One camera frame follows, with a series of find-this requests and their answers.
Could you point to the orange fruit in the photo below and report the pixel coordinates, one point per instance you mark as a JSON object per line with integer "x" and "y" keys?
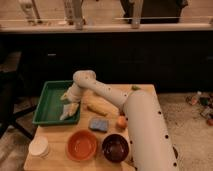
{"x": 121, "y": 122}

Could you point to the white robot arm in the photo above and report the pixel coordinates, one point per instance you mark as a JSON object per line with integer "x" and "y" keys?
{"x": 152, "y": 148}

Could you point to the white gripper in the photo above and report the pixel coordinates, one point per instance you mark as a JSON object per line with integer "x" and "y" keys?
{"x": 70, "y": 97}

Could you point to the green plastic tray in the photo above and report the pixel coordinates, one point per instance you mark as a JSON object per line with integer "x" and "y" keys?
{"x": 50, "y": 107}

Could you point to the white towel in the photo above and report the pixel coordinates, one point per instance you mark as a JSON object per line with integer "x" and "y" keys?
{"x": 69, "y": 110}

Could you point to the purple bowl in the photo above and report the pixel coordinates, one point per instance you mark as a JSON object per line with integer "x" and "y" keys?
{"x": 115, "y": 148}

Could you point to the orange bowl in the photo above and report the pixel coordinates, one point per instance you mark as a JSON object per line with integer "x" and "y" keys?
{"x": 81, "y": 146}

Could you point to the blue sponge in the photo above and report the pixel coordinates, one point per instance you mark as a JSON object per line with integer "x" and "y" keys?
{"x": 98, "y": 124}

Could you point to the black office chair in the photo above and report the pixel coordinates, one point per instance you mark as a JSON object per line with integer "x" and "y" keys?
{"x": 8, "y": 96}

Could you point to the green pepper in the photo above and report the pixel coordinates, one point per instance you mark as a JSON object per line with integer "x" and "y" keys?
{"x": 135, "y": 88}

